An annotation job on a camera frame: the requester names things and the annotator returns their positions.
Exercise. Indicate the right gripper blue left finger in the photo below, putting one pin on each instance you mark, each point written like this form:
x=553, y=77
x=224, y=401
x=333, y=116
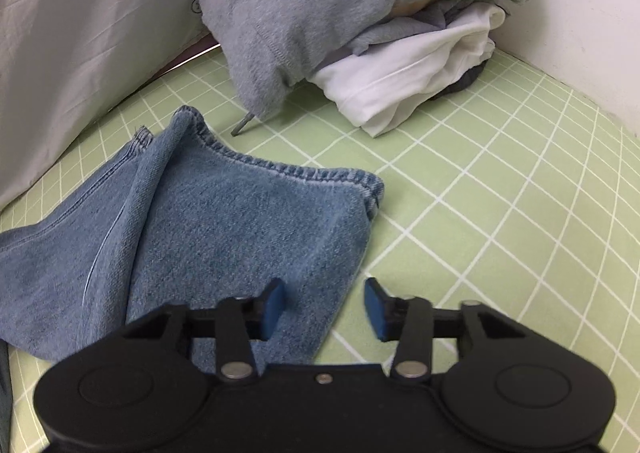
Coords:
x=272, y=304

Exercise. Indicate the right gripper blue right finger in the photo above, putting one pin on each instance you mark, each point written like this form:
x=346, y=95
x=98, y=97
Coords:
x=381, y=311

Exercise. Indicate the blue denim jeans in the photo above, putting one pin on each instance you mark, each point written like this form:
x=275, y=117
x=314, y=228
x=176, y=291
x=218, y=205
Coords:
x=179, y=218

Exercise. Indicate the green grid bed sheet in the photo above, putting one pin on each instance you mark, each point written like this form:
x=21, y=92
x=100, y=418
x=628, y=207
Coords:
x=517, y=192

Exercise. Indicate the white folded garment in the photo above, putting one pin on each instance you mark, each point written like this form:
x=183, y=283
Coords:
x=380, y=89

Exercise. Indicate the dark garment under pile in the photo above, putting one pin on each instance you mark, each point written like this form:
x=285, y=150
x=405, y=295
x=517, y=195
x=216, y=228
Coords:
x=464, y=82

